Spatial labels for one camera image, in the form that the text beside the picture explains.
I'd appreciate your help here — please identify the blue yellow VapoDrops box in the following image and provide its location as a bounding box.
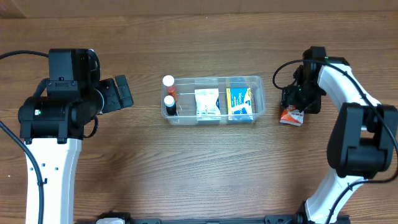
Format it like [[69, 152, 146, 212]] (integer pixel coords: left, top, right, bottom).
[[226, 88, 254, 122]]

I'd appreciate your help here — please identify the red orange medicine box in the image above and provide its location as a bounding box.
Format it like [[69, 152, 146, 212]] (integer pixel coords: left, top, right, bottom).
[[280, 105, 304, 126]]

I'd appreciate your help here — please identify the white medicine box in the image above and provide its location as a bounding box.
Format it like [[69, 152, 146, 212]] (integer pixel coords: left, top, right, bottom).
[[195, 88, 221, 121]]

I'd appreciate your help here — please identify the orange tube white cap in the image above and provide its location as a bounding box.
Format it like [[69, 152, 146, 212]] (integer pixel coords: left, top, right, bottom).
[[162, 75, 178, 101]]

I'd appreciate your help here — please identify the black tube white cap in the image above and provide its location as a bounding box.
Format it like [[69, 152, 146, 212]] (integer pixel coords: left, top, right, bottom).
[[164, 95, 177, 116]]

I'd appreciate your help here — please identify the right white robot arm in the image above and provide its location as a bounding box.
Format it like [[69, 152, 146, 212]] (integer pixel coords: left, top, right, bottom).
[[280, 46, 397, 223]]

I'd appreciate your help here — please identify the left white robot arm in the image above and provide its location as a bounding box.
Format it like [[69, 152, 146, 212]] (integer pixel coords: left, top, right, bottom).
[[18, 49, 134, 223]]

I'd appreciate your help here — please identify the clear plastic container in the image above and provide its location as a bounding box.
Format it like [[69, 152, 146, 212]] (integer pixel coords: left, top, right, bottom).
[[161, 75, 266, 125]]

